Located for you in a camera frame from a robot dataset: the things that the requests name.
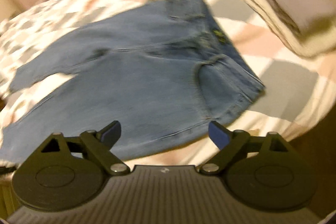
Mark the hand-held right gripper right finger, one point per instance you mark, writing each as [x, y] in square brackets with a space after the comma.
[219, 134]

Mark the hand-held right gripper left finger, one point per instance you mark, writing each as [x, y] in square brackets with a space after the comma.
[111, 130]

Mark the blue denim jeans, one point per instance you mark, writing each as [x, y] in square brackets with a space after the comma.
[131, 77]

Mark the checkered bear print quilt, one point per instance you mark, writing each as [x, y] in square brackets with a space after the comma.
[288, 82]

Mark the folded white blanket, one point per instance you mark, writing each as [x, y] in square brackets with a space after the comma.
[307, 43]

